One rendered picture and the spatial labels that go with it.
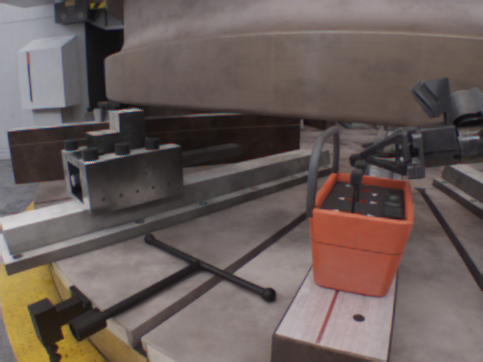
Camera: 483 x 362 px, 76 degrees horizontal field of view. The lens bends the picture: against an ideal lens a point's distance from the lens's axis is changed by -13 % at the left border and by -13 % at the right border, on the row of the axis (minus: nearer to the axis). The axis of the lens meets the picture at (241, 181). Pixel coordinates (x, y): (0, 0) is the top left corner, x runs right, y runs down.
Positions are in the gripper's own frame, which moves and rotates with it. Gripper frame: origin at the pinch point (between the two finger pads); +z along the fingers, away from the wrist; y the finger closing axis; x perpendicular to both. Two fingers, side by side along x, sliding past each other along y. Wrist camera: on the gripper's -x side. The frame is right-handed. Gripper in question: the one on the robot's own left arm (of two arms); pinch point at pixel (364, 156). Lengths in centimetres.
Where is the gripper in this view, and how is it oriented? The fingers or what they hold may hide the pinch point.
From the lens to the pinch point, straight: 58.6
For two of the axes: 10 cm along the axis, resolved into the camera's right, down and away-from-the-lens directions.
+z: -8.9, 0.9, 4.5
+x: 2.0, 9.6, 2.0
